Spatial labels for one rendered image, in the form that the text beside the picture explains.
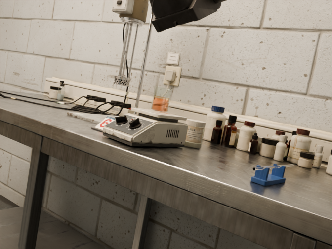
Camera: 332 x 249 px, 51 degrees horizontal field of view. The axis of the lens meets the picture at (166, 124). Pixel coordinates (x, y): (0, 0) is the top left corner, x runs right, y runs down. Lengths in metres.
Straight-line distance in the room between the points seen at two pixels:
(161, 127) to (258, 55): 0.62
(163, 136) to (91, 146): 0.19
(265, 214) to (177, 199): 0.21
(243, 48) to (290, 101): 0.28
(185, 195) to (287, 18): 0.86
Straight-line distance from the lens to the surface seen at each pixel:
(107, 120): 1.08
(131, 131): 0.88
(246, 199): 0.66
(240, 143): 1.20
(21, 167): 2.47
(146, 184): 0.83
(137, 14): 1.34
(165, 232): 1.65
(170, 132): 0.94
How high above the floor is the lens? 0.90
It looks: 5 degrees down
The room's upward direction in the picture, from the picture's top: 10 degrees clockwise
